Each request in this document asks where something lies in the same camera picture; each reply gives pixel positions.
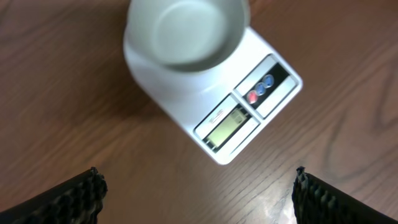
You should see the grey round bowl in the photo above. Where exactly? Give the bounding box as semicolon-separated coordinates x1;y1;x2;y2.
126;0;250;72

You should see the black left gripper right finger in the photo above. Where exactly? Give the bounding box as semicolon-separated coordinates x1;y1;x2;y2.
292;167;397;224

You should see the white digital kitchen scale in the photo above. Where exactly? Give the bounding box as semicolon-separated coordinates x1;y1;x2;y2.
123;28;303;165

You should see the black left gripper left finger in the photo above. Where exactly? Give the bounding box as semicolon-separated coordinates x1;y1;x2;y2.
1;167;108;224

